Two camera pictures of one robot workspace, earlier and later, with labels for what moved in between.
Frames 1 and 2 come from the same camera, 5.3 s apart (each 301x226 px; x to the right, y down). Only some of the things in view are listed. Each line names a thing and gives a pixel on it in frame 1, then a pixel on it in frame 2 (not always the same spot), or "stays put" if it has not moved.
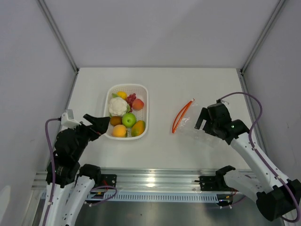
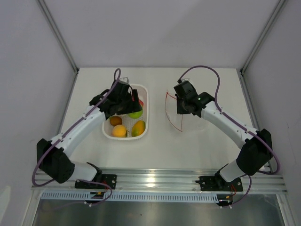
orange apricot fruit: [119, 131] stays put
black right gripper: [204, 116] → [179, 110]
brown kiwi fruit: [115, 120] stays put
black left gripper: [100, 125] → [136, 106]
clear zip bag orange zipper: [184, 127] → [175, 118]
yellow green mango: [138, 128] stays put
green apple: [129, 120] → [136, 115]
